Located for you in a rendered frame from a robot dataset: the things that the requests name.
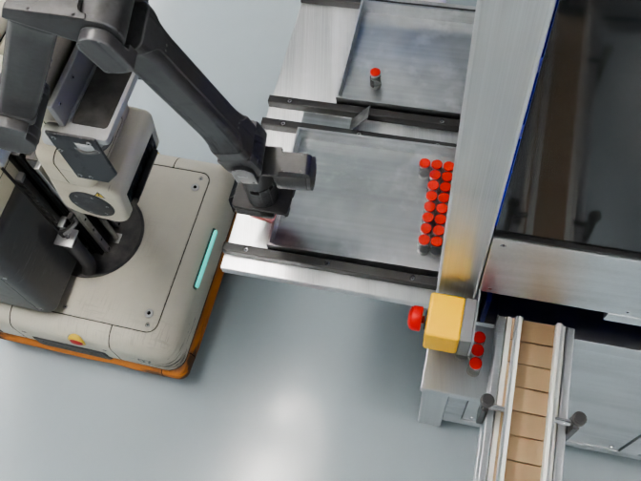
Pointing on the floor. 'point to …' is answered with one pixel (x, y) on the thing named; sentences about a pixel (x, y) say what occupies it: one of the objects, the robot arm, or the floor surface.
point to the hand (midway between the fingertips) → (271, 218)
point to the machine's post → (486, 143)
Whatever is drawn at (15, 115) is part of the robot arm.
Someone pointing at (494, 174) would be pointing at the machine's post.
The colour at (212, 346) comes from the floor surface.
